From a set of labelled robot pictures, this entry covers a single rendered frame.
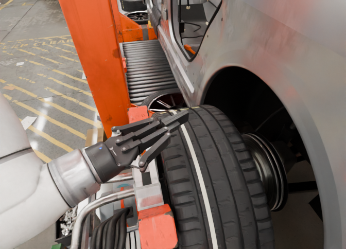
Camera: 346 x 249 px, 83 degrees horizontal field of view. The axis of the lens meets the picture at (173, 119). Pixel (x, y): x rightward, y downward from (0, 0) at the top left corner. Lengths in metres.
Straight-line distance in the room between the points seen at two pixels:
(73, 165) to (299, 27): 0.48
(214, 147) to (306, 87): 0.25
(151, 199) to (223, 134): 0.26
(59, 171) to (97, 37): 0.59
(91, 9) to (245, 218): 0.79
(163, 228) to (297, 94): 0.39
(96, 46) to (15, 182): 0.61
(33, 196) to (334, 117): 0.50
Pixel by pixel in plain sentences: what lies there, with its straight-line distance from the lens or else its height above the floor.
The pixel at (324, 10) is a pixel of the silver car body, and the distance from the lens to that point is 0.44.
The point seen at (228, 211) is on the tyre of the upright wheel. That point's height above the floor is 1.12.
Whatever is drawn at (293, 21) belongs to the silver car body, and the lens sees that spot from 0.49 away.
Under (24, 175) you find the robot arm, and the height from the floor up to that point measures 1.33.
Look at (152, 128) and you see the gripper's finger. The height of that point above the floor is 1.27.
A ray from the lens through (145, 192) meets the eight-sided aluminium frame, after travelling 0.52.
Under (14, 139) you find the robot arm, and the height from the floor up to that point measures 1.36.
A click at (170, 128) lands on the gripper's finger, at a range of 0.43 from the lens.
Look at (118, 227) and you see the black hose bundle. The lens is 0.59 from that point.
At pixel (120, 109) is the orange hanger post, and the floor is 0.94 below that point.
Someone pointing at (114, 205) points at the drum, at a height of 0.92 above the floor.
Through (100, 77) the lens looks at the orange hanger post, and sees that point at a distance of 0.92.
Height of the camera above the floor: 1.59
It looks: 44 degrees down
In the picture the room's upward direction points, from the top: straight up
